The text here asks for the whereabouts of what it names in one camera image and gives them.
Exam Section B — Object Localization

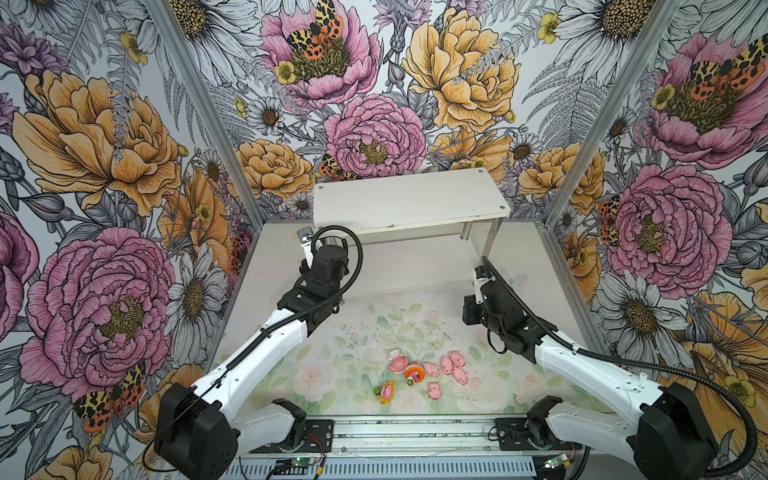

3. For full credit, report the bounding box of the pink white hooded toy figure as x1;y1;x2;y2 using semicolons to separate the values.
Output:
388;349;411;374

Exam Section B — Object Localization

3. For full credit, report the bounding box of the pink toy with yellow flower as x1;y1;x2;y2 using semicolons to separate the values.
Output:
374;382;395;405

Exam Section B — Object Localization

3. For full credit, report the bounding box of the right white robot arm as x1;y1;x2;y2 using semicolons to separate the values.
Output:
462;266;719;479

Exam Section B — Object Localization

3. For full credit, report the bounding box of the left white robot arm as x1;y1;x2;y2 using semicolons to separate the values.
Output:
153;226;363;479

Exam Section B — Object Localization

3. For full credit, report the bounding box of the white two-tier shelf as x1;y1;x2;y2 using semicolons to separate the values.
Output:
312;167;510;238

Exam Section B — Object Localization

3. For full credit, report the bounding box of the small pink pig toy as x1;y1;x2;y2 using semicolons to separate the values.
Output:
423;362;441;378
427;382;442;401
452;367;469;385
440;356;454;376
449;351;466;368

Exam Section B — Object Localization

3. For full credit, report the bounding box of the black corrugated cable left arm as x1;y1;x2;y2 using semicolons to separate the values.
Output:
142;225;365;473

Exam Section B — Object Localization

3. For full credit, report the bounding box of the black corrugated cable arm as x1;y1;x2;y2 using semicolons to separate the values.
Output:
482;257;759;478
142;225;365;473

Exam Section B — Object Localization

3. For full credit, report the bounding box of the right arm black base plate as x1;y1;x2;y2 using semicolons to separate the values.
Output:
487;417;578;451

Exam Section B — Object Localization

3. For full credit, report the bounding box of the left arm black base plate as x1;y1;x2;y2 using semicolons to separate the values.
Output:
249;418;335;454

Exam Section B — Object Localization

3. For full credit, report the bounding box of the aluminium front rail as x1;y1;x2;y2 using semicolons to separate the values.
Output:
157;413;667;460

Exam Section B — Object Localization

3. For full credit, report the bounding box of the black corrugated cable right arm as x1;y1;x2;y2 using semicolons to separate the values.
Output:
482;257;759;478

